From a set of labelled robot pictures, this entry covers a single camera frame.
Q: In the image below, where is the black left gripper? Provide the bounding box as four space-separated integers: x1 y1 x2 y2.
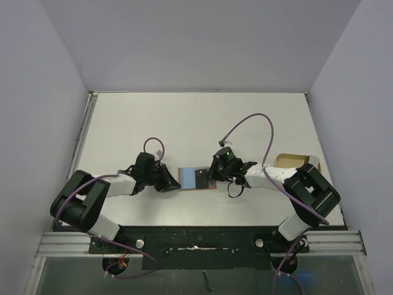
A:
144 163 181 192

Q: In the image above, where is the brown leather card holder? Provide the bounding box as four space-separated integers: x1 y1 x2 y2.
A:
177 167 217 191

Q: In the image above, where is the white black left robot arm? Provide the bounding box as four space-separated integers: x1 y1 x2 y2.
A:
50 152 181 253

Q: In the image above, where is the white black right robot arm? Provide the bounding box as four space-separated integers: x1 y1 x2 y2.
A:
208 147 341 251

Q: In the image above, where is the grey credit card stack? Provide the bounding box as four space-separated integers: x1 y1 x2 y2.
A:
306 155 319 168

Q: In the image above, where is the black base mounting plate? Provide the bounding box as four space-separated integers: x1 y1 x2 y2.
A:
88 226 309 270

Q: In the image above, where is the beige oval tray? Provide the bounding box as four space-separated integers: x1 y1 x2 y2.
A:
274 153 321 171

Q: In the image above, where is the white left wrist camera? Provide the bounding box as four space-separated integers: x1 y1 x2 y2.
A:
155 150 163 160

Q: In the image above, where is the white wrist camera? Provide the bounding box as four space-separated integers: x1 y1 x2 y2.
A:
219 140 233 148
155 150 163 160

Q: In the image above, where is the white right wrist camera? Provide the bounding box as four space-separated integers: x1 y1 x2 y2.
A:
219 140 233 148

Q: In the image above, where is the aluminium left side rail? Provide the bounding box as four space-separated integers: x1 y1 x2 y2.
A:
66 92 98 180

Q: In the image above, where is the aluminium rail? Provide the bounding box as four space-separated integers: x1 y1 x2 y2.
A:
36 230 367 258
66 92 98 180

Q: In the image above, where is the aluminium front rail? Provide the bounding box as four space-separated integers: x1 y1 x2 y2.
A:
36 230 367 258

